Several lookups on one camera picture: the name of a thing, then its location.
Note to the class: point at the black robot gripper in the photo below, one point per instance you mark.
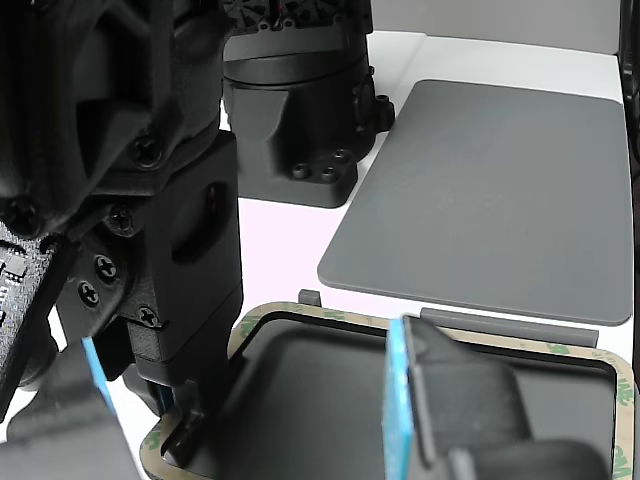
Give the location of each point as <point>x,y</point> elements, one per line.
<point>200,300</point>

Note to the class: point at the grey idle gripper finger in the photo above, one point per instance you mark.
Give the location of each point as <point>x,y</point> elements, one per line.
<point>460,410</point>
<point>65,440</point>

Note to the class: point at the dark panel with pale rim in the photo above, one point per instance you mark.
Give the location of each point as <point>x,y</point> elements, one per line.
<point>550,352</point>

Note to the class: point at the black six-joint robot arm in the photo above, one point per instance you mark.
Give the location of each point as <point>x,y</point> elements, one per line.
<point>100,75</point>

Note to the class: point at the dark grey rectangular mat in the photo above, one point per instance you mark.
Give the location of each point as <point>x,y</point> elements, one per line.
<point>475,200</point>

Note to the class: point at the grey plastic frame holder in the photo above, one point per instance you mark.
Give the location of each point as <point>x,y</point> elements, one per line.
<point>325,400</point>

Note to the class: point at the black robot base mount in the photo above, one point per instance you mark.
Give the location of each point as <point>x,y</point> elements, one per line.
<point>300,125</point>

